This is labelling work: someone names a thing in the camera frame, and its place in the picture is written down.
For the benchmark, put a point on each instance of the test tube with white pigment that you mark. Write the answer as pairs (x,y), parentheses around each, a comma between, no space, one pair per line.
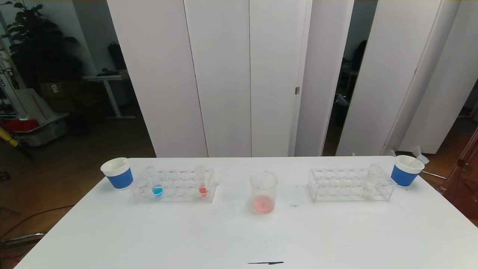
(371,183)

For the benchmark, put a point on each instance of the test tube with blue pigment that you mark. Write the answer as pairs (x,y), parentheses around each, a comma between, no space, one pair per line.
(157,190)

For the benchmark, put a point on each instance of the black backpack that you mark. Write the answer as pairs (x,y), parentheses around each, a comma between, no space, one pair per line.
(116,55)

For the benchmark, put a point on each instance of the white leaning board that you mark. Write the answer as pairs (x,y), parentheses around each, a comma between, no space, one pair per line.
(31,105)

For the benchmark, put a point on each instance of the yellow tool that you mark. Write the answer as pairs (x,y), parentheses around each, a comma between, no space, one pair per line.
(7,138)

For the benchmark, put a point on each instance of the white partition foot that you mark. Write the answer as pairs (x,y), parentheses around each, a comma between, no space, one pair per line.
(416,150)
(392,152)

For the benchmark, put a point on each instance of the dark green potted plant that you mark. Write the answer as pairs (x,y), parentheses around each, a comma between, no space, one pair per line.
(37,45)

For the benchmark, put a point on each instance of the white machine base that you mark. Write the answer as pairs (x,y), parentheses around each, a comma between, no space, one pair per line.
(44,133)

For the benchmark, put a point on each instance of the brown cardboard box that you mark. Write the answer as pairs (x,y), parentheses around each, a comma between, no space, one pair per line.
(50,89)

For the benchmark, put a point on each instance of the metal chair leg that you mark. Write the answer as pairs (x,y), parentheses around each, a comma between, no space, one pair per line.
(22,237)

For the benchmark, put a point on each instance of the test tube with red pigment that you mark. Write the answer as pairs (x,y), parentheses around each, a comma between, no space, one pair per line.
(420,160)
(202,190)

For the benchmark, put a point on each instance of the white standing desk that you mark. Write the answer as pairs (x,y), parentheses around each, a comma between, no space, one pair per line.
(108,77)

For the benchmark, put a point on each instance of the clear glass beaker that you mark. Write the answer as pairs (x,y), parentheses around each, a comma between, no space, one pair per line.
(263,194)

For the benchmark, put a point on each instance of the blue and white cup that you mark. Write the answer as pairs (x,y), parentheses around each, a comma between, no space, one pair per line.
(405,176)
(119,176)

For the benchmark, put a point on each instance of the black bin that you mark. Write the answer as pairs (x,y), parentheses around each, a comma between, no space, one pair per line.
(79,124)

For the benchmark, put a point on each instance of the clear acrylic test tube rack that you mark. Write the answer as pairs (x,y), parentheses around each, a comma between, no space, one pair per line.
(175,186)
(336,185)

